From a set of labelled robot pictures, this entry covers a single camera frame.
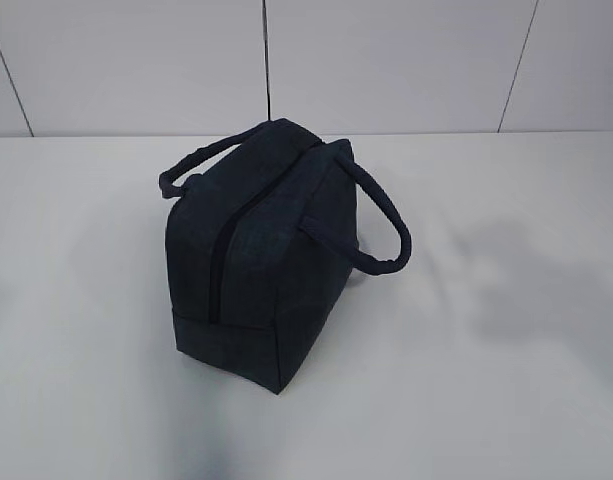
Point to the navy blue lunch bag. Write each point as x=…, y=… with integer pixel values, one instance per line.
x=264, y=232

